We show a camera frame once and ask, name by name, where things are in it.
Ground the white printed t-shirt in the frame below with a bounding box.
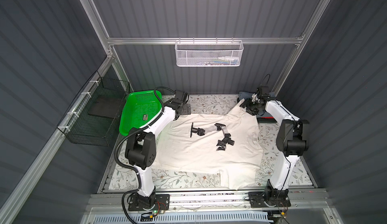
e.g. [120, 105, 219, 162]
[152, 105, 264, 190]

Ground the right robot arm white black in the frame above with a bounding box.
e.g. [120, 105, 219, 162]
[238, 86, 309, 205]

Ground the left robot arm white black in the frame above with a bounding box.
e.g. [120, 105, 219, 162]
[120, 87, 189, 197]

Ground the grey folded t-shirt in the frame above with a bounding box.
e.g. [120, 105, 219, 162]
[237, 91, 256, 102]

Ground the green plastic basket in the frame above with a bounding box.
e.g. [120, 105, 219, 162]
[119, 90, 162, 136]

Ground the white bottle in basket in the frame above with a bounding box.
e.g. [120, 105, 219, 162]
[218, 57, 240, 64]

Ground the floral table mat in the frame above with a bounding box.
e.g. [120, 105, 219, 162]
[103, 94, 314, 192]

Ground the black corrugated cable hose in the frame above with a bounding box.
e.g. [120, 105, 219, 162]
[113, 86, 176, 224]

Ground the white wire mesh basket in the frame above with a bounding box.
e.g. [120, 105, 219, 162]
[174, 40, 244, 67]

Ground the black wire side basket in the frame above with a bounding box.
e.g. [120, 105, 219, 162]
[57, 73, 131, 147]

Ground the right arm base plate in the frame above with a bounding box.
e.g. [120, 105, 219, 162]
[247, 188, 291, 208]

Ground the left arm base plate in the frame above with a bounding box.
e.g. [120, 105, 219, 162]
[128, 193, 170, 211]

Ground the aluminium front rail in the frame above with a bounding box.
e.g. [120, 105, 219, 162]
[86, 188, 333, 213]

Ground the white vented cable duct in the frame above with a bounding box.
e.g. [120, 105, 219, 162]
[92, 211, 270, 224]

